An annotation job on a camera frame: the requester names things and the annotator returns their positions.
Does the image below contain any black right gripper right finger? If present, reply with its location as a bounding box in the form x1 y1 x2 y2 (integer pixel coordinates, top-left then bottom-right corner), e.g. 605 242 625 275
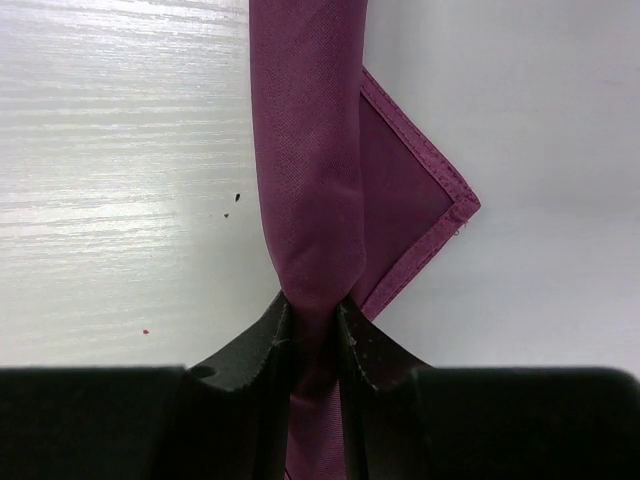
336 301 639 479

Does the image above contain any purple cloth napkin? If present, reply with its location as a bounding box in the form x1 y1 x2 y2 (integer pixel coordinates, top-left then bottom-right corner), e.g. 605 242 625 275
249 0 480 479

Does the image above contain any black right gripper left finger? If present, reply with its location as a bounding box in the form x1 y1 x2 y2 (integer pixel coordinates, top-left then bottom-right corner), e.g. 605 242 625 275
1 296 291 479

